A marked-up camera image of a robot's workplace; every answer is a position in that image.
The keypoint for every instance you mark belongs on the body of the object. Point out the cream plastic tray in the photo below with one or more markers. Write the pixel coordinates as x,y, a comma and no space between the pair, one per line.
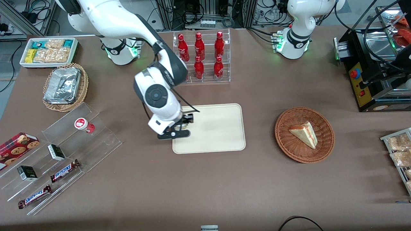
218,128

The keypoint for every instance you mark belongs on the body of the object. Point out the red tartan cookie box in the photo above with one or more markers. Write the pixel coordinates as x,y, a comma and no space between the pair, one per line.
16,149

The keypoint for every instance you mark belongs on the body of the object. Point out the aluminium frame profile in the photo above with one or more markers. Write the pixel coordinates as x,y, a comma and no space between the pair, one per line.
19,17

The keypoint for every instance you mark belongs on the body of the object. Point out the wrapped triangle sandwich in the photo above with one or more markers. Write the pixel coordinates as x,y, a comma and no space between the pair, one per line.
305,134

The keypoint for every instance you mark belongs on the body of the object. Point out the round brown wicker basket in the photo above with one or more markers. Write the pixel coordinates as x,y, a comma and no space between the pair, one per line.
289,141

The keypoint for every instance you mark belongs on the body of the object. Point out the white power strip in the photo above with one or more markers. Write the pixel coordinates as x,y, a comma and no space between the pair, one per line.
208,23

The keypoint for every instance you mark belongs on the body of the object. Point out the red cola bottle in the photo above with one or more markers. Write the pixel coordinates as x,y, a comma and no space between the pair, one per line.
199,45
219,44
218,68
199,68
182,46

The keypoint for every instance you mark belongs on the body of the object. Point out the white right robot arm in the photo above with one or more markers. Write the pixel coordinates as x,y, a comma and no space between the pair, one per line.
112,19

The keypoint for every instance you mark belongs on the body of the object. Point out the grey device edge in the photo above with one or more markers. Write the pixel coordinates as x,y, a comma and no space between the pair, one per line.
209,228

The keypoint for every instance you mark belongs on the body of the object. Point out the white plastic bin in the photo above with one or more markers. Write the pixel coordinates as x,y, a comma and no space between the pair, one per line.
74,51

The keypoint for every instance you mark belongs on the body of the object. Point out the black food warmer appliance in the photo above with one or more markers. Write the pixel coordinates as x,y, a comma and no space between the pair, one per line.
362,83

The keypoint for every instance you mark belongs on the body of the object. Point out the small dark green box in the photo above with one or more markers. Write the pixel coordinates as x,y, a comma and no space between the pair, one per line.
27,173
56,152

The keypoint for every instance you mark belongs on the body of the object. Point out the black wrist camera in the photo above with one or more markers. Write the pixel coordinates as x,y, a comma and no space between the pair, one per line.
188,118

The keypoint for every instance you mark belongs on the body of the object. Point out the clear bag of crackers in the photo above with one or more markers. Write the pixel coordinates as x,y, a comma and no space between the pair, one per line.
51,55
54,43

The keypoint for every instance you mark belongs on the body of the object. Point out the Snickers chocolate bar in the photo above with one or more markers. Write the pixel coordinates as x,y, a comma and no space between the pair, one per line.
64,171
34,197

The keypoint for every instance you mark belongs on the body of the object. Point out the yellow snack packet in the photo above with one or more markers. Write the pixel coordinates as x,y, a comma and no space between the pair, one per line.
30,55

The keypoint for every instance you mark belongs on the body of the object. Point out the red gum bottle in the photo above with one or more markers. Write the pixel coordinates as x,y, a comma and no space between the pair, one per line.
84,125

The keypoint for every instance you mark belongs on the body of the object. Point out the stacked aluminium foil trays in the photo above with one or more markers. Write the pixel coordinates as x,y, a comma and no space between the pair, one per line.
62,85

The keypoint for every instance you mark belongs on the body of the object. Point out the teal snack packet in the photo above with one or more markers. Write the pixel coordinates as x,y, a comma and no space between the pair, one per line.
38,44
68,43

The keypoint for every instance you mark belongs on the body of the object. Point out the oval light wicker basket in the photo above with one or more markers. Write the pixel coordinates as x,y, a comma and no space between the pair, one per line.
84,86

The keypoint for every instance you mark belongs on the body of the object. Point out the clear bag of snacks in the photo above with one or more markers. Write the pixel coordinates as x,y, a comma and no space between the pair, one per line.
408,173
397,143
402,158
409,185

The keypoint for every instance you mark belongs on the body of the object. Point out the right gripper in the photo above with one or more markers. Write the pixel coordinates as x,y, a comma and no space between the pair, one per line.
185,119

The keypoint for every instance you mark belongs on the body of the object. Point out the clear acrylic stepped display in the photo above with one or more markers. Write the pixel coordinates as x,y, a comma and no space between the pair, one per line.
96,141

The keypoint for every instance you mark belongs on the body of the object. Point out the clear acrylic bottle rack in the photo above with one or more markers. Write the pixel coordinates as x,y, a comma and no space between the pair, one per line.
208,54

